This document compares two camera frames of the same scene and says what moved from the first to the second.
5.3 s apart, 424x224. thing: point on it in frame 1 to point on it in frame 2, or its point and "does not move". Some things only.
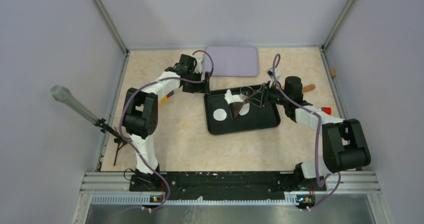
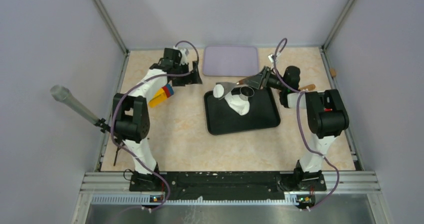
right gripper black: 266,91 to 259,80
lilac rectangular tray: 237,61 does not move
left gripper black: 201,87 to 186,80
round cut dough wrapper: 220,114 to 218,90
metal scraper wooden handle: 236,107 to 228,86
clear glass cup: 246,91 does not move
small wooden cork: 333,72 does not move
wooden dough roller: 308,87 does not move
